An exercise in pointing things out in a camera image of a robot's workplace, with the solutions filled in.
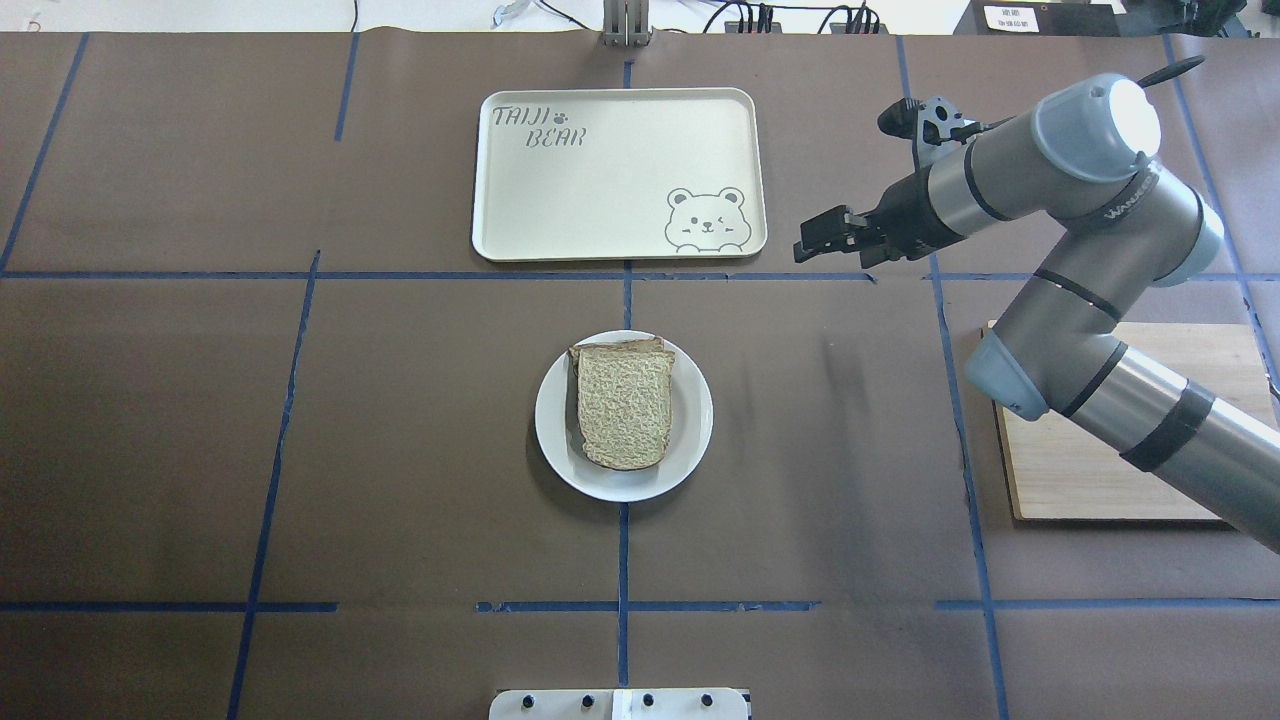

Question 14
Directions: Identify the aluminium frame post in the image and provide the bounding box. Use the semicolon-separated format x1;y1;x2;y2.
602;0;653;47

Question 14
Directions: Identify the bread slice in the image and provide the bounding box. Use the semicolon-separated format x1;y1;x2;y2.
571;348;675;471
567;336;666;366

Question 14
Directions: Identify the white camera mast base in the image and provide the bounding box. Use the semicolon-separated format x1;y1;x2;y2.
488;687;753;719

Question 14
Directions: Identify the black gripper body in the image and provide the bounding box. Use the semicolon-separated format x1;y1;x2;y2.
846;178;965;269

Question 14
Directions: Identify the wooden cutting board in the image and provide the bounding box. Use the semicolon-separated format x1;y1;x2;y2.
991;322;1277;521

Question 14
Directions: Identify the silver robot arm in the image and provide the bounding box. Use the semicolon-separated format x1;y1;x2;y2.
794;56;1279;550

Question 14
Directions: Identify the cream bear serving tray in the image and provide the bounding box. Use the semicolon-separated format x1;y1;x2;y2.
471;87;768;263

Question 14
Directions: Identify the white round plate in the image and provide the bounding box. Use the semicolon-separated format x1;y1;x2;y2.
532;340;714;503

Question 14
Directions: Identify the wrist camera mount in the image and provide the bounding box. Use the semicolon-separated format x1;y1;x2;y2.
876;96;991;170

